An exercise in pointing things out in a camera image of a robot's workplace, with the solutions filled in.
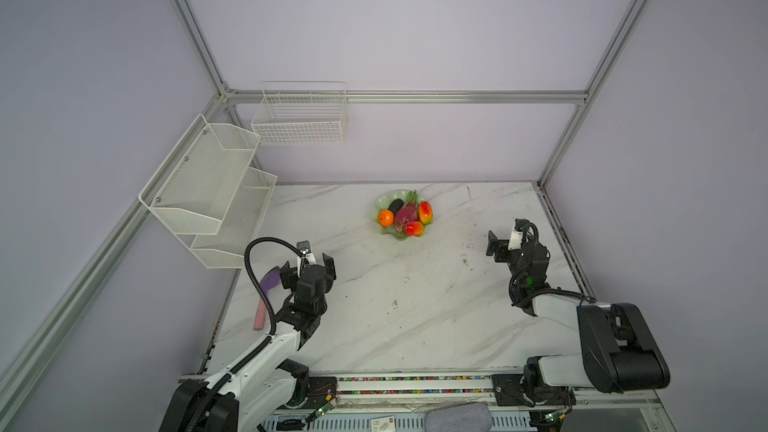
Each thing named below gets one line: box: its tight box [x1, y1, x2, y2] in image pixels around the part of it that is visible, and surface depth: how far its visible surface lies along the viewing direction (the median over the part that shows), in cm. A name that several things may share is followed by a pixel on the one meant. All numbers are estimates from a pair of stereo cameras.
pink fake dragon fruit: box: [394, 190, 419, 233], surface depth 103 cm
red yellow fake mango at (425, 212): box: [418, 201, 434, 225], surface depth 103 cm
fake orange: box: [378, 209, 395, 227], surface depth 105 cm
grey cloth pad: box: [424, 402, 494, 432], surface depth 69 cm
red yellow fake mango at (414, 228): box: [404, 221, 424, 237], surface depth 99 cm
